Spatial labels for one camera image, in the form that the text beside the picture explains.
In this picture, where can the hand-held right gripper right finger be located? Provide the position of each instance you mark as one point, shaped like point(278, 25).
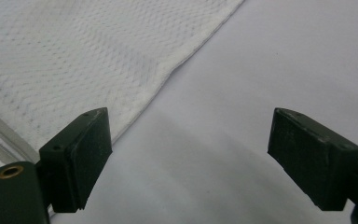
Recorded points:
point(313, 158)

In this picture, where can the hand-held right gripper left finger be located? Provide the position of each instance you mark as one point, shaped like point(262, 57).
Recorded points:
point(74, 161)

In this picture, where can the white textured towel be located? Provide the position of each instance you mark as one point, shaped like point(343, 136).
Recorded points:
point(74, 62)

